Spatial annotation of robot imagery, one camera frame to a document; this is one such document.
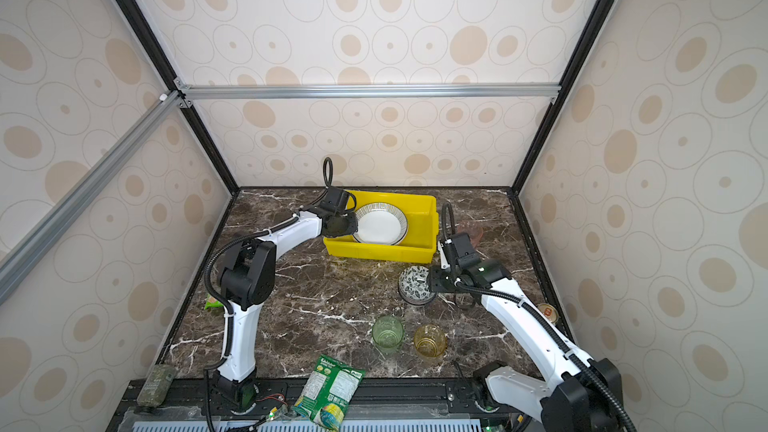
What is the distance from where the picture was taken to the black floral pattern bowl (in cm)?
87

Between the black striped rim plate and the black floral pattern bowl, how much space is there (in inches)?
5.4

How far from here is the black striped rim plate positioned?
1.02 metres
